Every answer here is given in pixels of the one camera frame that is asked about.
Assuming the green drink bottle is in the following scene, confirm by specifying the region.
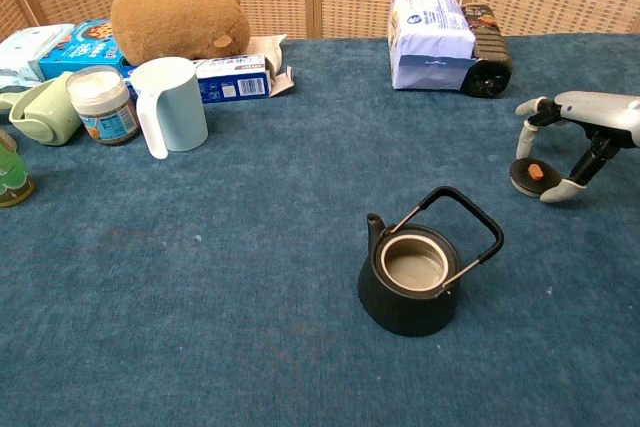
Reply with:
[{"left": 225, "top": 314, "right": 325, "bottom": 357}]
[{"left": 0, "top": 127, "right": 36, "bottom": 209}]

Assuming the blue carpet table covering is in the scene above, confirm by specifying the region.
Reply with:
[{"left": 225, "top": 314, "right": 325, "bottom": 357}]
[{"left": 0, "top": 32, "right": 640, "bottom": 427}]

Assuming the blue cookie box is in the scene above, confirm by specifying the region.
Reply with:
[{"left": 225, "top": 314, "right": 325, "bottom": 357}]
[{"left": 38, "top": 18, "right": 132, "bottom": 82}]

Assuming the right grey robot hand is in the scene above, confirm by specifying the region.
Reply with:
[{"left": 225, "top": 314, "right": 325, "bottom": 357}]
[{"left": 514, "top": 90, "right": 640, "bottom": 205}]

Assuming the dark brown snack package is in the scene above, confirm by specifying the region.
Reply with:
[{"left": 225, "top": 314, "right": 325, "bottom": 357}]
[{"left": 460, "top": 2, "right": 514, "bottom": 100}]

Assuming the white lidded jar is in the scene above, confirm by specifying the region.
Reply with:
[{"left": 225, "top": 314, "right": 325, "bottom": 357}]
[{"left": 66, "top": 65, "right": 141, "bottom": 146}]

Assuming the black teapot lid brown knob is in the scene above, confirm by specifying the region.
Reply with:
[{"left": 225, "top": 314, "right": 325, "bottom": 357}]
[{"left": 508, "top": 157, "right": 564, "bottom": 198}]

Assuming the blue white toothpaste box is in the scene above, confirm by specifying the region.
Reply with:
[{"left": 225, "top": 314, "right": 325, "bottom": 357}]
[{"left": 123, "top": 53, "right": 273, "bottom": 106}]

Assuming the light blue plastic pitcher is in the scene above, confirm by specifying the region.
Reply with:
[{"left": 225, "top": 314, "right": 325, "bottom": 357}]
[{"left": 129, "top": 56, "right": 209, "bottom": 160}]

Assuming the white blue tissue pack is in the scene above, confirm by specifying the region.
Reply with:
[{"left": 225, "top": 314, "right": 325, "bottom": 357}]
[{"left": 387, "top": 0, "right": 478, "bottom": 92}]

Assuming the brown plush capybara toy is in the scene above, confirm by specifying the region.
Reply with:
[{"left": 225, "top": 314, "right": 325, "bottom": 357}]
[{"left": 110, "top": 0, "right": 251, "bottom": 68}]

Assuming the pale green ceramic mug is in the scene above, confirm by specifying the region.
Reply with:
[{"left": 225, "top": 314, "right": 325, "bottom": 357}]
[{"left": 8, "top": 71, "right": 83, "bottom": 147}]

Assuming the black cast iron teapot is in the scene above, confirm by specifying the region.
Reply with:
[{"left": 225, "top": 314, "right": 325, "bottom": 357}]
[{"left": 357, "top": 185, "right": 505, "bottom": 338}]

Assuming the white wet wipes pack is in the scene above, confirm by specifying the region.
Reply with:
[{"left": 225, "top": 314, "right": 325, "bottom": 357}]
[{"left": 0, "top": 23, "right": 76, "bottom": 89}]

